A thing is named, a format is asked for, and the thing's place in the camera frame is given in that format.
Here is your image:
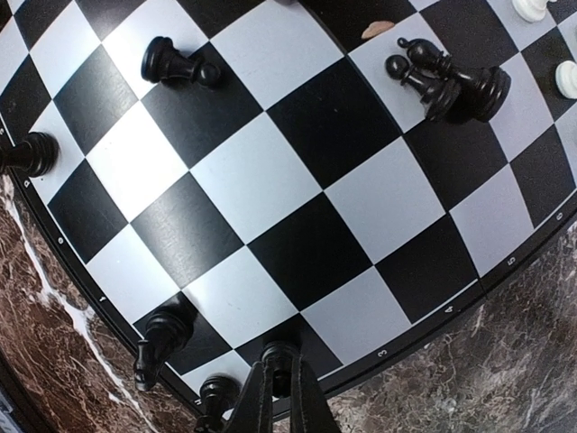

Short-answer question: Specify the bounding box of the black piece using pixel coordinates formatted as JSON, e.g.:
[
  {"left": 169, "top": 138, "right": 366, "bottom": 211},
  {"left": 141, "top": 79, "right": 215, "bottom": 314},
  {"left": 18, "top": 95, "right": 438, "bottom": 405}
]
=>
[{"left": 261, "top": 341, "right": 300, "bottom": 399}]

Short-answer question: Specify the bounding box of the black grey chess board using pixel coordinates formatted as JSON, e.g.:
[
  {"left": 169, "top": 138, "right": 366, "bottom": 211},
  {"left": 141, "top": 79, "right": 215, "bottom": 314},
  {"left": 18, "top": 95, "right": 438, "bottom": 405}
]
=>
[{"left": 0, "top": 0, "right": 577, "bottom": 425}]

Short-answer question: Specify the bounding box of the black knight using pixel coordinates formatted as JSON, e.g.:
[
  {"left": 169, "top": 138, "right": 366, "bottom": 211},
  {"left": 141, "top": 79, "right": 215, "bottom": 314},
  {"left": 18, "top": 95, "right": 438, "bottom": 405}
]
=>
[{"left": 133, "top": 309, "right": 194, "bottom": 392}]

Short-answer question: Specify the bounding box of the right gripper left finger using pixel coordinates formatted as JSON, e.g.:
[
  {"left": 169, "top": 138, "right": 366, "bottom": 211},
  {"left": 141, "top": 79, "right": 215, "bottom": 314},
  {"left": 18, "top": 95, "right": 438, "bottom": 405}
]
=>
[{"left": 224, "top": 361, "right": 273, "bottom": 433}]

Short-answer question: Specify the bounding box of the black pawn front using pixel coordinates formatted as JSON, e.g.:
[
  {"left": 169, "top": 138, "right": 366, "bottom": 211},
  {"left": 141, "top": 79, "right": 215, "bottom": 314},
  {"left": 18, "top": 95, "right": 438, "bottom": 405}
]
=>
[{"left": 141, "top": 36, "right": 221, "bottom": 88}]

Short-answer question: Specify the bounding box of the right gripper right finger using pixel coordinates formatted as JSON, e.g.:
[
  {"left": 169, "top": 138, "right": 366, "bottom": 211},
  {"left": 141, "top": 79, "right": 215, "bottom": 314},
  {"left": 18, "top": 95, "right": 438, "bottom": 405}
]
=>
[{"left": 288, "top": 346, "right": 342, "bottom": 433}]

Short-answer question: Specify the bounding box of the black pawn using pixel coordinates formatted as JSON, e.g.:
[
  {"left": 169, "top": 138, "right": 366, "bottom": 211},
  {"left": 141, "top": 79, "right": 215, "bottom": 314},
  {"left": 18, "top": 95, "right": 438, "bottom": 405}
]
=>
[
  {"left": 1, "top": 132, "right": 60, "bottom": 178},
  {"left": 385, "top": 55, "right": 462, "bottom": 122},
  {"left": 141, "top": 36, "right": 221, "bottom": 88}
]

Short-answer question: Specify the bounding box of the white pawn near corner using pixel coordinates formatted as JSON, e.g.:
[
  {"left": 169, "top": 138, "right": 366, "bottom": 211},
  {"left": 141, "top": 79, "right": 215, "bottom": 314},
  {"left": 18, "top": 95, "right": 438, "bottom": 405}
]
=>
[{"left": 511, "top": 0, "right": 548, "bottom": 23}]

